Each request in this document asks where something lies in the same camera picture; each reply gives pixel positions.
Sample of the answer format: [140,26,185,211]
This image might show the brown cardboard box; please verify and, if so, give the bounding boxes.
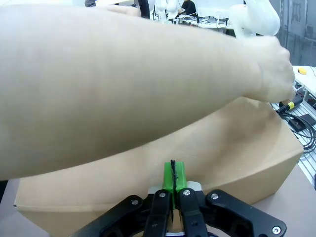
[13,95,305,237]

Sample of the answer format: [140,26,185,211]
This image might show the black connector with yellow band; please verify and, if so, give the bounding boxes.
[277,95,304,115]

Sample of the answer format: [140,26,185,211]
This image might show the black floor cables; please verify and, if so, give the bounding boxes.
[283,112,316,154]

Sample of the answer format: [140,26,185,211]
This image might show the thick black cable bundle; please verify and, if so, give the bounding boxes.
[137,0,151,20]

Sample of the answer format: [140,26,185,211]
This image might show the aluminium frame base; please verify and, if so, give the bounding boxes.
[269,98,316,188]

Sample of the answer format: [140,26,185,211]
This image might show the seated person in black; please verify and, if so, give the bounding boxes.
[175,0,198,16]

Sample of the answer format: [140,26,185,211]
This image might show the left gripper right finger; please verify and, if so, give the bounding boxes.
[174,160,289,237]

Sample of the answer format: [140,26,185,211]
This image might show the person's right hand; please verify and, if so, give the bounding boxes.
[256,36,296,103]

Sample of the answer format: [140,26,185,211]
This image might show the white shelf table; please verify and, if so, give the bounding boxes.
[292,65,316,101]

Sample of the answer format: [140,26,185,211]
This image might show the flat black pad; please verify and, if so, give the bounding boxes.
[301,113,316,123]

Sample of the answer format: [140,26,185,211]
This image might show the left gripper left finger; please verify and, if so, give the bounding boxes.
[71,159,175,237]

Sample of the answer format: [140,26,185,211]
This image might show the person's right forearm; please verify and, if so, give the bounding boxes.
[0,4,263,185]

